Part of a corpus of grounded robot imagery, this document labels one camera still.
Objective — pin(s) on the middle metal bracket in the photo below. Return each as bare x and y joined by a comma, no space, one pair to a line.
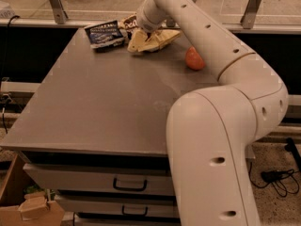
170,22

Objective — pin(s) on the grey drawer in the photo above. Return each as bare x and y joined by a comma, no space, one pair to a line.
98,179
112,205

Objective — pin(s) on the metal bracket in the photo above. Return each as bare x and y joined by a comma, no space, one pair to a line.
170,22
58,11
249,17

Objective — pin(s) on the blue chip bag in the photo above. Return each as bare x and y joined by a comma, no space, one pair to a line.
104,35

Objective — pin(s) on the black drawer handle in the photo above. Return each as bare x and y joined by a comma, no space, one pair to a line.
134,211
134,186

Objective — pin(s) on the black top drawer handle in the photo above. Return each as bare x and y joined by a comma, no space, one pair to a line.
134,186

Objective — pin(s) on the brown sea salt chip bag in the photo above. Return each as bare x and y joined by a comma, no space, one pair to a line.
129,25

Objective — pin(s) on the right metal bracket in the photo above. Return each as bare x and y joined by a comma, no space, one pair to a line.
249,17

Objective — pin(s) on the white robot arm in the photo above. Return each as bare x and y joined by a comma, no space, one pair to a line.
208,130

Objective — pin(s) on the left metal bracket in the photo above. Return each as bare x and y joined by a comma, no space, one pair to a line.
58,11

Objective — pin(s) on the top grey drawer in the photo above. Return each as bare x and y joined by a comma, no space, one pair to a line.
98,179

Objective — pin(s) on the cardboard box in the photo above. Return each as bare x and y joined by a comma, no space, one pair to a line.
18,208

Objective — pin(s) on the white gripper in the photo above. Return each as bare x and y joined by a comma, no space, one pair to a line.
146,23

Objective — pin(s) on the red apple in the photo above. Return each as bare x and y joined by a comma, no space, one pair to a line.
193,60

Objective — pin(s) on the grey drawer cabinet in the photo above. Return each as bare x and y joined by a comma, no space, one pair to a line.
108,110

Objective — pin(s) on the black power adapter with cable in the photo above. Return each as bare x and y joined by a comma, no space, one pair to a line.
275,179

